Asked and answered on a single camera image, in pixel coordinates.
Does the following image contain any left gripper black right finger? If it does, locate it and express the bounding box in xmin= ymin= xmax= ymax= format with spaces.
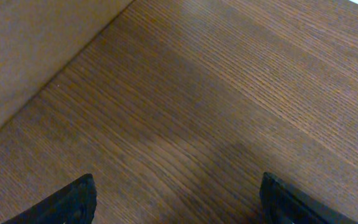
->
xmin=259 ymin=172 xmax=358 ymax=224

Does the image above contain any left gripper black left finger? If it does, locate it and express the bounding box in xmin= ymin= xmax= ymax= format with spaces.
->
xmin=3 ymin=174 xmax=97 ymax=224

